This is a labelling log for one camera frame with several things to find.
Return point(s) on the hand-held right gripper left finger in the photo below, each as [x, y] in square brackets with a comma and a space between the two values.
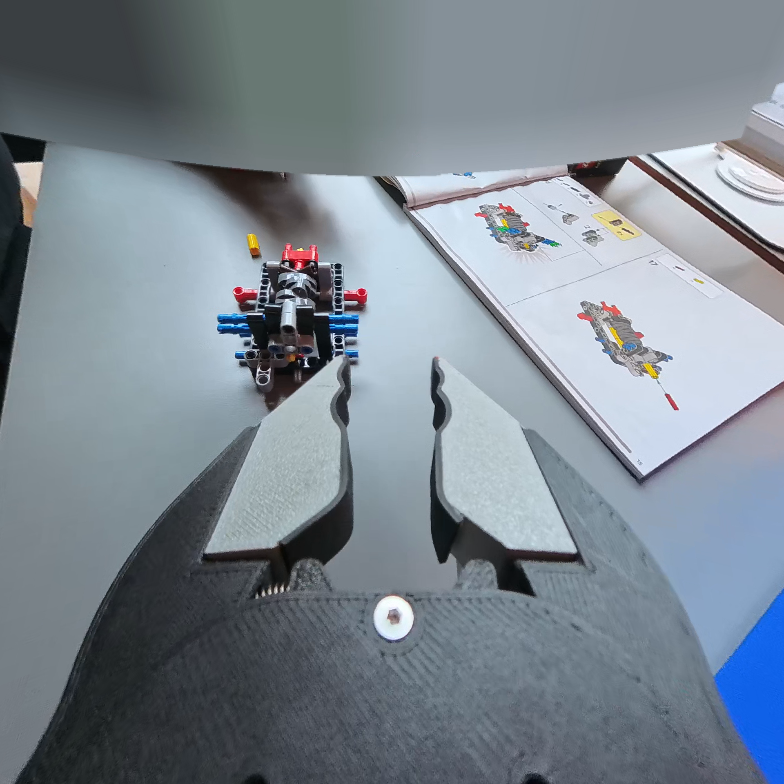
[288, 478]

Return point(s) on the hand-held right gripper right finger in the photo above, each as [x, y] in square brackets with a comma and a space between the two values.
[502, 484]

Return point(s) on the lego chassis assembly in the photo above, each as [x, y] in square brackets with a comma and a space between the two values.
[294, 288]

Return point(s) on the yellow lego axle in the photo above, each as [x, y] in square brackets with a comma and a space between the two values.
[253, 244]

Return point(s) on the lego instruction booklet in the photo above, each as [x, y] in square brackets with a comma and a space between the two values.
[582, 294]

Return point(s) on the lego set box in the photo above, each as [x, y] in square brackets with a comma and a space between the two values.
[597, 166]

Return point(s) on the blue plastic bin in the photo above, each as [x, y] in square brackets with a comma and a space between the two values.
[756, 704]

